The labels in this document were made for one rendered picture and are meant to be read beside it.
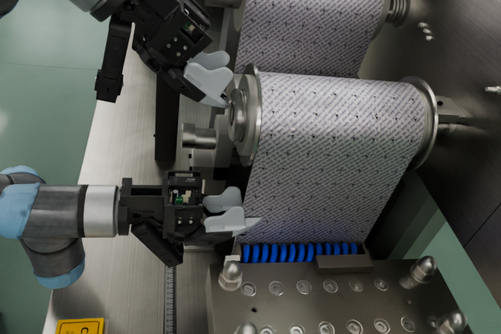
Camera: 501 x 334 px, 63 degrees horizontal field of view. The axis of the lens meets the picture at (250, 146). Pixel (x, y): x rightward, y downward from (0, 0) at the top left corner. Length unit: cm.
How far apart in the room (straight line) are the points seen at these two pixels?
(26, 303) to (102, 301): 110
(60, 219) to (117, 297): 24
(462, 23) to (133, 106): 82
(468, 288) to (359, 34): 174
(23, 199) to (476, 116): 64
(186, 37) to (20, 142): 206
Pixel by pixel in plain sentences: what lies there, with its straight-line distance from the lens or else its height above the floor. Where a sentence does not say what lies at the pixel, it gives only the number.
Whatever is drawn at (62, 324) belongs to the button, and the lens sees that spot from 76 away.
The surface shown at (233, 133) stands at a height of 124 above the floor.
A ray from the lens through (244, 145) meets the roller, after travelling 56.
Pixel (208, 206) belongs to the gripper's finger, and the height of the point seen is 110.
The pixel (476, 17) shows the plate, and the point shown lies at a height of 140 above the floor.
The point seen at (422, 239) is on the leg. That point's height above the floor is 85.
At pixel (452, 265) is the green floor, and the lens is 236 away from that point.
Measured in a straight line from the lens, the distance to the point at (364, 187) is 66.
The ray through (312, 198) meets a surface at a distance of 65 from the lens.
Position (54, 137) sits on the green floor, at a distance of 250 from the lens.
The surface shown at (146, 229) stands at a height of 110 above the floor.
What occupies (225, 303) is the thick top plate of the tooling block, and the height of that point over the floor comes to 103.
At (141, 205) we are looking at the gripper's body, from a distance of 59.
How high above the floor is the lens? 160
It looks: 40 degrees down
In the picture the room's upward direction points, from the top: 13 degrees clockwise
